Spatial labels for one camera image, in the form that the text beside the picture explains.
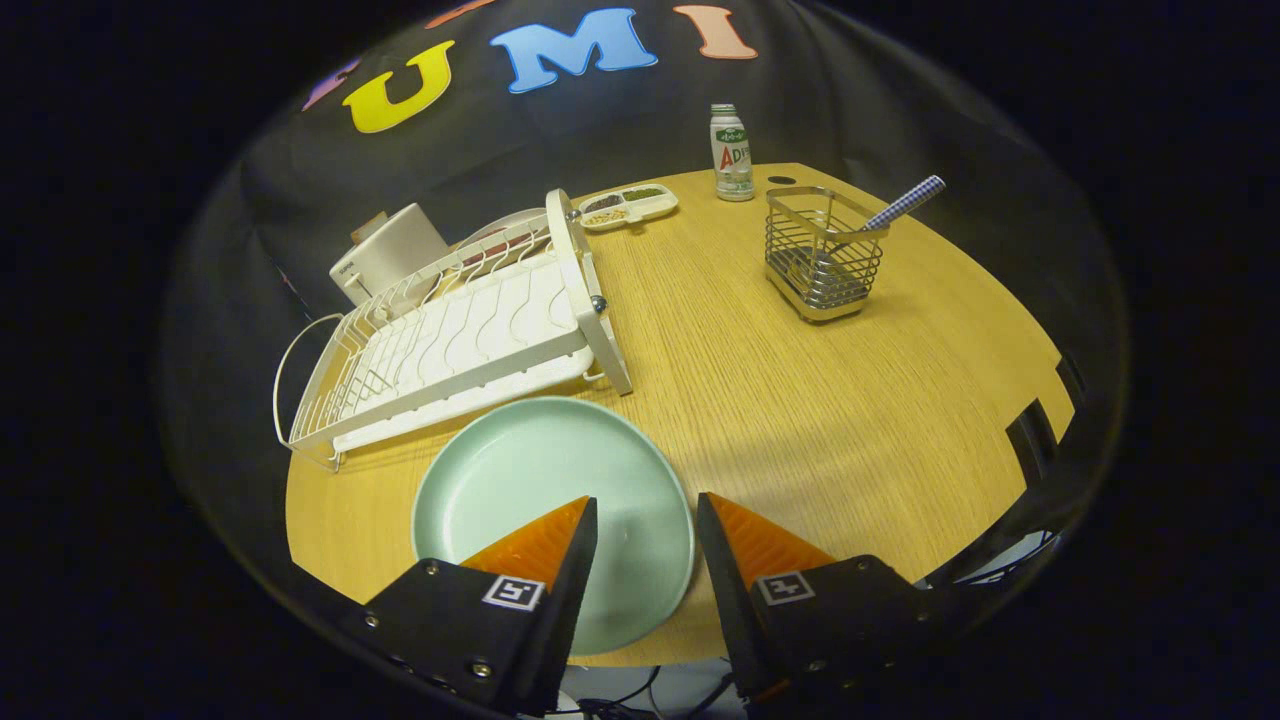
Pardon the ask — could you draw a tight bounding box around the metal wire basket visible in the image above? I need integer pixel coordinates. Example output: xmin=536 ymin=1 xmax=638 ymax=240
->
xmin=764 ymin=186 xmax=889 ymax=323

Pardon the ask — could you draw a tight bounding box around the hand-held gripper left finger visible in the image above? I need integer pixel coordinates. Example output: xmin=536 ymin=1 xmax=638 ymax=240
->
xmin=340 ymin=495 xmax=601 ymax=719

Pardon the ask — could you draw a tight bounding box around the white divided snack tray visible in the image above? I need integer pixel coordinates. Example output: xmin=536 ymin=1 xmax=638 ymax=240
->
xmin=578 ymin=183 xmax=680 ymax=234

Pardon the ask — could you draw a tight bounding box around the round beige plate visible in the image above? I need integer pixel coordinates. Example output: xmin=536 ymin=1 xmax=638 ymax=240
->
xmin=455 ymin=208 xmax=551 ymax=251

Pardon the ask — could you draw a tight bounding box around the white wire dish rack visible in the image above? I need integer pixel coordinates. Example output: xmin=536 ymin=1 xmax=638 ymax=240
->
xmin=272 ymin=188 xmax=635 ymax=473

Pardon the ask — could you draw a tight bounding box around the white green drink bottle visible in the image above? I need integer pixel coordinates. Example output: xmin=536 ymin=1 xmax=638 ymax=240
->
xmin=709 ymin=103 xmax=756 ymax=203

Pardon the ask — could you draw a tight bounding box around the mint green plate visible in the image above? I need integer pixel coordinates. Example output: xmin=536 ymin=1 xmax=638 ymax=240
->
xmin=411 ymin=396 xmax=696 ymax=657

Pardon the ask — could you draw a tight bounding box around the blue checked handle spoon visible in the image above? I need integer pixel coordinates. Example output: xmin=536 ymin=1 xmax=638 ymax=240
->
xmin=800 ymin=175 xmax=947 ymax=281

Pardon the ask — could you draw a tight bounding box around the black cable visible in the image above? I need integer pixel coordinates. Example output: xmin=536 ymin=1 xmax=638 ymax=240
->
xmin=575 ymin=665 xmax=736 ymax=720

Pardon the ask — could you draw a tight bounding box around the black backdrop cloth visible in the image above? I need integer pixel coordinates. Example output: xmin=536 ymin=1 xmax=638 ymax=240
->
xmin=160 ymin=0 xmax=1131 ymax=641

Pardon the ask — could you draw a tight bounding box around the white toaster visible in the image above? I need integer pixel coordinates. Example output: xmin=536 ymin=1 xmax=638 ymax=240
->
xmin=329 ymin=203 xmax=450 ymax=307

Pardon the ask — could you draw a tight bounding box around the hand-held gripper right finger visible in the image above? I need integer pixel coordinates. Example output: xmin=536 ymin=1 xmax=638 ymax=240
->
xmin=697 ymin=491 xmax=961 ymax=706

